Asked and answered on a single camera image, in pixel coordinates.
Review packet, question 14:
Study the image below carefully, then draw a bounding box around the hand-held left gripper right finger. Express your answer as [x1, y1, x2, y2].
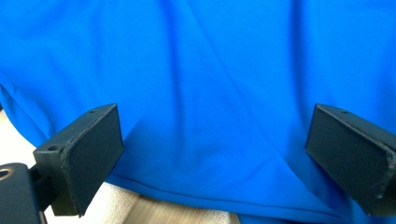
[305, 104, 396, 217]

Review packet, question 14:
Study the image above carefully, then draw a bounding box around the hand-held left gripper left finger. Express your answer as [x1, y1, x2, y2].
[33, 104, 126, 218]

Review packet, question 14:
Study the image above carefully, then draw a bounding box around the blue t-shirt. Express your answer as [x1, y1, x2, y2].
[0, 0, 396, 224]

